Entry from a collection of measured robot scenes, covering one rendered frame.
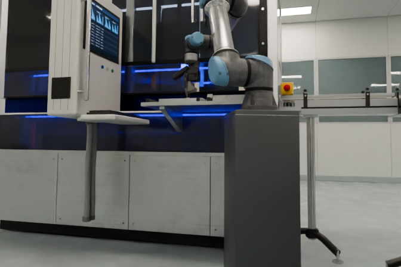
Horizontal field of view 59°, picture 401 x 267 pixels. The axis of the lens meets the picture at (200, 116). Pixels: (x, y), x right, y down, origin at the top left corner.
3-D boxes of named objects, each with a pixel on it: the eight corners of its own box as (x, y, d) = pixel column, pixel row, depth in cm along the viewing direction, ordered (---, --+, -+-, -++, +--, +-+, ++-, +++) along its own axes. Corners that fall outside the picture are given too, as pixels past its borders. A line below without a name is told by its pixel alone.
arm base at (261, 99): (283, 111, 139) (282, 86, 140) (245, 110, 138) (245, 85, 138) (271, 114, 154) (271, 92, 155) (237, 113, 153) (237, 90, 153)
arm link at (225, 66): (253, 76, 138) (233, -21, 163) (216, 74, 134) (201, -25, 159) (242, 93, 148) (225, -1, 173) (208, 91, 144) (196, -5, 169)
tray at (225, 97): (224, 108, 220) (224, 102, 220) (267, 107, 213) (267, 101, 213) (212, 101, 187) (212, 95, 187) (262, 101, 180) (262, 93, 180)
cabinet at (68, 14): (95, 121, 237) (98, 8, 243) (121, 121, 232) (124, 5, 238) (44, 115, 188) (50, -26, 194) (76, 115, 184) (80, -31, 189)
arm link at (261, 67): (278, 87, 142) (278, 54, 143) (247, 86, 139) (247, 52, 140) (265, 91, 154) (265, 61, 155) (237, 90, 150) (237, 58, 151)
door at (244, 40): (200, 58, 229) (200, -29, 233) (267, 54, 218) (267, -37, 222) (199, 58, 228) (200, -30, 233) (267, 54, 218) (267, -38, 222)
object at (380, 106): (278, 114, 221) (278, 90, 222) (278, 116, 236) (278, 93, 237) (399, 113, 204) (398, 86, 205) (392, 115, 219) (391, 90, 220)
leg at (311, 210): (304, 236, 224) (302, 115, 229) (319, 237, 221) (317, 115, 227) (304, 240, 215) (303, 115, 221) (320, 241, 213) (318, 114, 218)
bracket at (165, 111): (178, 132, 227) (178, 112, 228) (182, 132, 226) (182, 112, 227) (159, 130, 194) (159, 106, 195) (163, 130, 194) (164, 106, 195)
